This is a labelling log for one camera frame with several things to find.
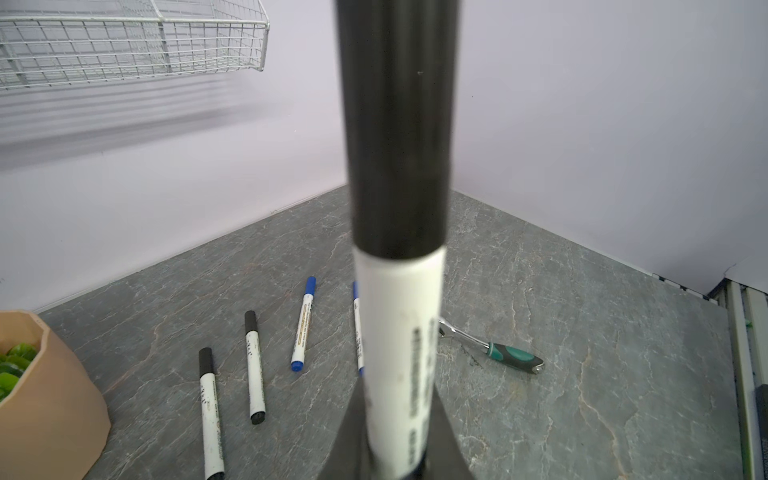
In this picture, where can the green artificial plant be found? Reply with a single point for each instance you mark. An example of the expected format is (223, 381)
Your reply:
(14, 364)

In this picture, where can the beige faceted plant pot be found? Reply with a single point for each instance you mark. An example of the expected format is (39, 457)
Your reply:
(55, 422)

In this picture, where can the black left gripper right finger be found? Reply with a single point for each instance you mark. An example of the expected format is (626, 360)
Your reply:
(443, 457)

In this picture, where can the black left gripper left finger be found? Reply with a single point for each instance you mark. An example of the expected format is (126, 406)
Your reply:
(350, 457)

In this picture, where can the black pen cap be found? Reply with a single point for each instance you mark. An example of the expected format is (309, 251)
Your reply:
(397, 62)

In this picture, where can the white marker blue end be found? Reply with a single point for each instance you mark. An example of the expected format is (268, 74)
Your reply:
(299, 348)

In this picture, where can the white wire wall shelf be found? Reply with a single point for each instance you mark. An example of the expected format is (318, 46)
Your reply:
(68, 43)

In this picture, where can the white marker black tip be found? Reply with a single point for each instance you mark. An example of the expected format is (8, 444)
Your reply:
(358, 330)

